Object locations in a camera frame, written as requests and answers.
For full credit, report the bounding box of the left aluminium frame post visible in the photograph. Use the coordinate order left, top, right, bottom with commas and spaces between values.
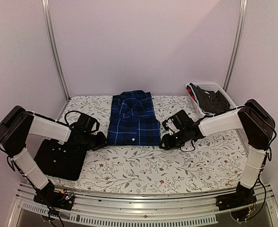
41, 0, 70, 101

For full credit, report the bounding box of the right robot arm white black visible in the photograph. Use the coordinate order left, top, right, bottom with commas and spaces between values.
160, 99, 277, 206

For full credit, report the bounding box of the aluminium frame post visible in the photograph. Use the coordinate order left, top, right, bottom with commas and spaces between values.
223, 0, 248, 92
41, 0, 70, 101

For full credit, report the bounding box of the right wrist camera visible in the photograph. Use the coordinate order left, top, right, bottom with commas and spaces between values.
162, 120, 175, 134

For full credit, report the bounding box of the aluminium front rail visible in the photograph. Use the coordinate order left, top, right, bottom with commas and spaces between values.
8, 183, 278, 227

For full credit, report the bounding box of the blue plaid long sleeve shirt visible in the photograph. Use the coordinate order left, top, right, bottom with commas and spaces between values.
107, 90, 160, 146

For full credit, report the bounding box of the dark striped shirt in basket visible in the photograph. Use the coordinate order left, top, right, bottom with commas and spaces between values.
190, 83, 230, 114

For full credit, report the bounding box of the white plastic laundry basket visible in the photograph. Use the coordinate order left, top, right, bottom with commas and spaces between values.
185, 81, 236, 118

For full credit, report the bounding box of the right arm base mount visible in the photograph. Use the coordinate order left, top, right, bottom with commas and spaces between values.
216, 187, 257, 222

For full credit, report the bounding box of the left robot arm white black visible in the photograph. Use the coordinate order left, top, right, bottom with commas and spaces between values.
0, 105, 107, 205

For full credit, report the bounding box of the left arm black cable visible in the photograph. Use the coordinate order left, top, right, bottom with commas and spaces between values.
64, 110, 99, 133

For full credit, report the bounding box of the black polo shirt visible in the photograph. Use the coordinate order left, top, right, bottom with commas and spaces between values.
34, 139, 87, 181

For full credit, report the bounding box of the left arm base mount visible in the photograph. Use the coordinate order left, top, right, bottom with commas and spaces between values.
34, 188, 75, 210

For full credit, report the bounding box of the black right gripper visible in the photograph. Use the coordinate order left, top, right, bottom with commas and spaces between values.
159, 128, 189, 150

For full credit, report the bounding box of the floral patterned table mat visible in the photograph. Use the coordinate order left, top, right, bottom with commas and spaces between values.
48, 95, 250, 195

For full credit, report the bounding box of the right aluminium frame post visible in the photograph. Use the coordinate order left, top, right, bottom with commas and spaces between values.
223, 0, 248, 92

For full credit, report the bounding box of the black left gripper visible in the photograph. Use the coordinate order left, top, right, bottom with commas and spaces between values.
81, 131, 110, 152

